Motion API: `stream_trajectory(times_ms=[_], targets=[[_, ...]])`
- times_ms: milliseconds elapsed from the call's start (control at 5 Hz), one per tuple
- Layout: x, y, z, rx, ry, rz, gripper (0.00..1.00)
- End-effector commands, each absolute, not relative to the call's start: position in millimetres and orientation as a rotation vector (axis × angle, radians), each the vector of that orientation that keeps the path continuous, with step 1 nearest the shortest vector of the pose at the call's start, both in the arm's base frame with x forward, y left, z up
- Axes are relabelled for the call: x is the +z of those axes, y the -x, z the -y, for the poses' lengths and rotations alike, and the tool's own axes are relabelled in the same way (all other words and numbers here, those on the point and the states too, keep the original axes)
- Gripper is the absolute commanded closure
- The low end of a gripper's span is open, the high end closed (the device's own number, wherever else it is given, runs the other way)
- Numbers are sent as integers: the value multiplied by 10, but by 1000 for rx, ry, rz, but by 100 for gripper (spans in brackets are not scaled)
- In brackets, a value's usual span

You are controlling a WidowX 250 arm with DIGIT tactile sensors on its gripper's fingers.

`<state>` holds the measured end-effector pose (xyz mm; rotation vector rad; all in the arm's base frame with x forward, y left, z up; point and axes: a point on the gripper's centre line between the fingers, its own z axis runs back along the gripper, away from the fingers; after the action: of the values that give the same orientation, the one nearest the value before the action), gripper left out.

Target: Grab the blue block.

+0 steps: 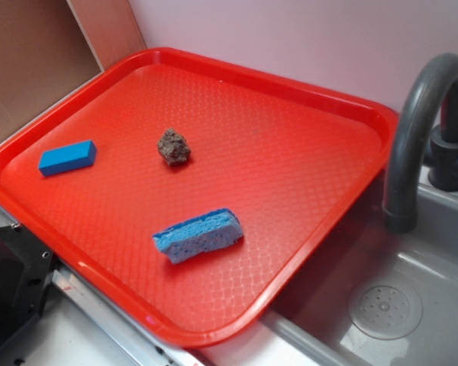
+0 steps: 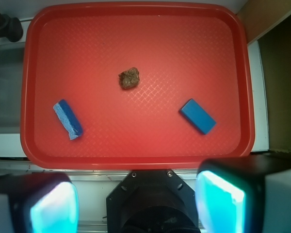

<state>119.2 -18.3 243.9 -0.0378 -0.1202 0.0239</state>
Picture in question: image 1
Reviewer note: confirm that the brown cardboard box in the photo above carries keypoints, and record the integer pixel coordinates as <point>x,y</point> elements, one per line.
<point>48,49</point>

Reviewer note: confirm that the grey plastic sink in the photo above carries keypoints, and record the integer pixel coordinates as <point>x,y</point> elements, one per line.
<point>366,296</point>

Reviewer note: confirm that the blue rectangular block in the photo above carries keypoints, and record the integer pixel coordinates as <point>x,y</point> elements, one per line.
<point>67,158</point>

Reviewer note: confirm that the grey curved faucet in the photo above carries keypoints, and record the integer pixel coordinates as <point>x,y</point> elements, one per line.
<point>427,135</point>

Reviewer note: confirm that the blue sponge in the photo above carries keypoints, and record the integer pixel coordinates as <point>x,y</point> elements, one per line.
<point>211,231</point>

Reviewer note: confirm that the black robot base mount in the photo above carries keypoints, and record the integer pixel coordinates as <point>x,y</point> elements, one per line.
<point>26,269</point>

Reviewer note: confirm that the red plastic tray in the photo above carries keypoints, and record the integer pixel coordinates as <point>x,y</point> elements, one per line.
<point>287,158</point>

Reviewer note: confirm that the brown rock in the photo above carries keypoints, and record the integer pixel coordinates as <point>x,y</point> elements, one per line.
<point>173,148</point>

